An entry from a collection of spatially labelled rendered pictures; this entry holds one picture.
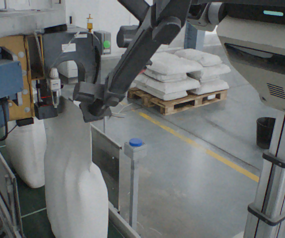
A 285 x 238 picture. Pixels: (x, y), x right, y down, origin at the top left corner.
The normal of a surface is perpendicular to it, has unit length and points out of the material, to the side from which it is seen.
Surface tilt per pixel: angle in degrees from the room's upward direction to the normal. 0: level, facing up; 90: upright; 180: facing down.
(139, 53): 134
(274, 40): 40
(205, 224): 0
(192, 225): 0
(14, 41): 90
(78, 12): 90
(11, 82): 90
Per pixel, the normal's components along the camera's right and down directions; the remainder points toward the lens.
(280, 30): -0.48, -0.58
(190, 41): -0.81, 0.20
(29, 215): 0.04, -0.92
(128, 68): -0.07, 0.92
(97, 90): 0.47, -0.33
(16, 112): 0.59, 0.34
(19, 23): 0.96, 0.15
